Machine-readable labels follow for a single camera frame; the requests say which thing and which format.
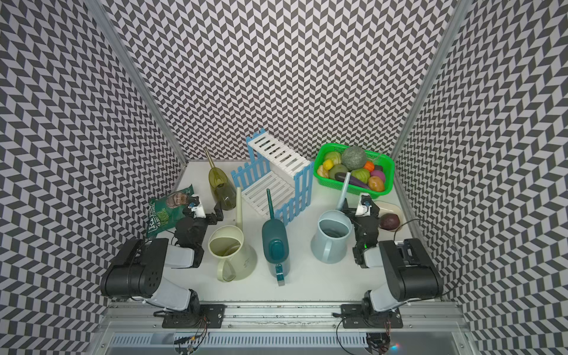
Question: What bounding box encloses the olive transparent watering can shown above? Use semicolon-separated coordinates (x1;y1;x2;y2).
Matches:
204;148;237;211

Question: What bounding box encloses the light blue watering can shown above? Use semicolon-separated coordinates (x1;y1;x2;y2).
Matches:
311;172;354;264

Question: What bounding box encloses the dark teal watering can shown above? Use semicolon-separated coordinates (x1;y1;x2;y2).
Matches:
262;189;290;286

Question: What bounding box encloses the blue white slatted shelf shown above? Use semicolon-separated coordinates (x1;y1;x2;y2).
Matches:
231;130;314;225

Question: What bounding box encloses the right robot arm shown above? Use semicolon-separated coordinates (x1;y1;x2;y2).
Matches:
353;216;444;320

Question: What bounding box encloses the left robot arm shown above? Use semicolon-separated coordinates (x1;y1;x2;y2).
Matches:
100;198;223;317

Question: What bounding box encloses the beige watering can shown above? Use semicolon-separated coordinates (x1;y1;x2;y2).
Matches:
208;187;257;283

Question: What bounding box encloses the dark purple fruit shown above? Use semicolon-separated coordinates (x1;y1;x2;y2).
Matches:
380;213;401;231

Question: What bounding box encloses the cream oval dish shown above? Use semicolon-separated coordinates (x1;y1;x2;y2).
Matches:
374;201;405;229

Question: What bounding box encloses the green chips bag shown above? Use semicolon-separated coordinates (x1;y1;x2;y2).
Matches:
146;185;194;239

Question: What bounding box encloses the brown toy potato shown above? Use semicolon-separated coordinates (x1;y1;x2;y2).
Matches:
368;176;385;192

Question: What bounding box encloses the green toy cabbage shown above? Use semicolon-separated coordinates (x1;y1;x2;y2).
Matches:
351;168;371;184

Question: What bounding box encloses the purple toy eggplant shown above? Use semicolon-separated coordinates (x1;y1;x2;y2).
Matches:
334;172;369;189

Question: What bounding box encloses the green plastic basket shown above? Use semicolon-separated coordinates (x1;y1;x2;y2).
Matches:
314;143;395;198

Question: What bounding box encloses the netted green melon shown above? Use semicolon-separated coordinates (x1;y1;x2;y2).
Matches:
342;146;368;171

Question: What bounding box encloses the yellow toy lemon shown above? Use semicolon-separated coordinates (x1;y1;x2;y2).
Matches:
322;159;335;171

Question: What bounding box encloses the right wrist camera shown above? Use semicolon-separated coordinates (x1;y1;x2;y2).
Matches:
355;193;373;217

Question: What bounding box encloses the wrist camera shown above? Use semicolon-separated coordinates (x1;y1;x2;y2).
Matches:
355;193;373;217
183;196;206;219

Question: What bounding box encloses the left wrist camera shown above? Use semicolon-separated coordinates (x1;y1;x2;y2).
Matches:
183;196;206;219

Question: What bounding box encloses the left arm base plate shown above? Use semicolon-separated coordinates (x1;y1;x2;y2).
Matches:
162;303;226;329

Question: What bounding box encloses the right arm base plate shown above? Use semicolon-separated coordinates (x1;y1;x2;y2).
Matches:
340;303;403;329

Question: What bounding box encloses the aluminium front rail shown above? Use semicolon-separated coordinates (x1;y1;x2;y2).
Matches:
95;301;469;334

